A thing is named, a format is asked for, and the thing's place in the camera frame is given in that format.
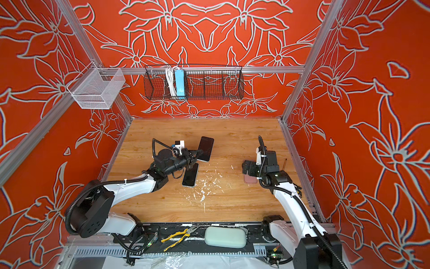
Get black handled screwdriver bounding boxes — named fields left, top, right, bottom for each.
left=282, top=158, right=288, bottom=170

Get clear plastic wall bin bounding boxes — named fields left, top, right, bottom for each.
left=67, top=68, right=125, bottom=110

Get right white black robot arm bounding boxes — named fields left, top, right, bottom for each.
left=242, top=137, right=350, bottom=269

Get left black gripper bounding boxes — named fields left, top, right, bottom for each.
left=164, top=148, right=203, bottom=177

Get light blue box in basket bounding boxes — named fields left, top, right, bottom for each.
left=175, top=69, right=185, bottom=99

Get yellow handled pliers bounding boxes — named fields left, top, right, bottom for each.
left=161, top=225, right=200, bottom=252

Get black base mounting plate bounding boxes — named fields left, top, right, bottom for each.
left=113, top=222, right=293, bottom=255

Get black phone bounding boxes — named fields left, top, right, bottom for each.
left=198, top=136, right=215, bottom=162
left=182, top=163, right=199, bottom=188

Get black wire wall basket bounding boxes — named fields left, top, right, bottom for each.
left=143, top=65, right=245, bottom=101

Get white cable bundle in basket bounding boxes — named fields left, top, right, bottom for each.
left=165, top=67, right=178, bottom=98

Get pale green pouch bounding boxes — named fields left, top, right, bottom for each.
left=204, top=226, right=247, bottom=248

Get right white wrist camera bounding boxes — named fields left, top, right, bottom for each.
left=256, top=148, right=262, bottom=165

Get pink phone case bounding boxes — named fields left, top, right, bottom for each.
left=244, top=174, right=258, bottom=184

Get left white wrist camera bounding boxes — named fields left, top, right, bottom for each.
left=171, top=140, right=185, bottom=157

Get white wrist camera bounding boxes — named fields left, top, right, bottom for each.
left=171, top=140, right=185, bottom=157
left=256, top=148, right=262, bottom=165

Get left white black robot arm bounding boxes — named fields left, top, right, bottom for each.
left=65, top=139, right=205, bottom=238

